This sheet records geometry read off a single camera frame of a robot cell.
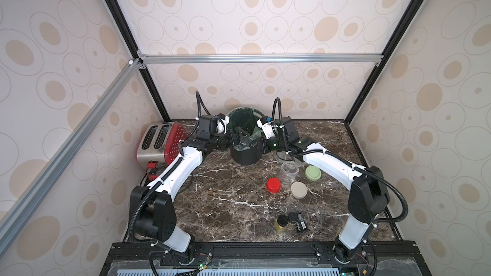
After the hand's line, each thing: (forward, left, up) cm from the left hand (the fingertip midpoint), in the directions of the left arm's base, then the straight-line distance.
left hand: (248, 136), depth 80 cm
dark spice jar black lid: (-28, -18, -15) cm, 37 cm away
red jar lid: (-10, -13, -24) cm, 29 cm away
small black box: (-29, -23, -23) cm, 43 cm away
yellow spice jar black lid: (-30, -13, -16) cm, 36 cm away
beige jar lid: (-13, -24, -24) cm, 36 cm away
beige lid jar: (-2, -21, -24) cm, 32 cm away
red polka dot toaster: (+3, +42, -9) cm, 43 cm away
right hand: (+2, -5, -5) cm, 8 cm away
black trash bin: (+5, +1, -22) cm, 23 cm away
